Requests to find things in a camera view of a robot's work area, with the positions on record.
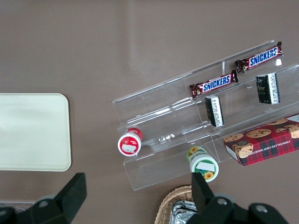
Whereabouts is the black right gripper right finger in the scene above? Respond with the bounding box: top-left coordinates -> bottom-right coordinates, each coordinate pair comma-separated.
185,173 -> 290,224

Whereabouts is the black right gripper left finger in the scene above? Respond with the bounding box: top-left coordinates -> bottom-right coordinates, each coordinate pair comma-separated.
0,172 -> 87,224

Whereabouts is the light tan wicker basket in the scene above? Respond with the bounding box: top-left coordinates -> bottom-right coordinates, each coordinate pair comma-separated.
155,185 -> 199,224

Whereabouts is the cream plastic tray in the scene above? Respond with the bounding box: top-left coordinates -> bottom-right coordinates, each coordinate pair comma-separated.
0,93 -> 72,172

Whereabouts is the silver foil packet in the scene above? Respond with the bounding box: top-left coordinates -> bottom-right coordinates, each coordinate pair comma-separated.
171,199 -> 199,224

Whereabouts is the green sunflower yogurt cup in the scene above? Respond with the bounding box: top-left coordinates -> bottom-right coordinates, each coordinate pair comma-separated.
186,146 -> 220,182

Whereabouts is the red lidded yogurt cup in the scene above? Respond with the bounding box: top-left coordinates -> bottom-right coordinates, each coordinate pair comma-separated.
117,127 -> 143,156

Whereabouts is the red tartan cookie box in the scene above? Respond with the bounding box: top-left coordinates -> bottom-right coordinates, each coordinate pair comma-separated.
223,113 -> 299,167

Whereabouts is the clear acrylic tiered stand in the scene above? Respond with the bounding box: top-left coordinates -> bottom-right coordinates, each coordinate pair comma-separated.
112,39 -> 299,192

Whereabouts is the small black labelled box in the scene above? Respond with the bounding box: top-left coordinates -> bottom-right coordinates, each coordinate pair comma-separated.
205,95 -> 225,128
255,72 -> 280,105

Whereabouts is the Snickers chocolate bar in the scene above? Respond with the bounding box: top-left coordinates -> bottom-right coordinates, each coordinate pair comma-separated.
188,70 -> 239,98
235,41 -> 284,74

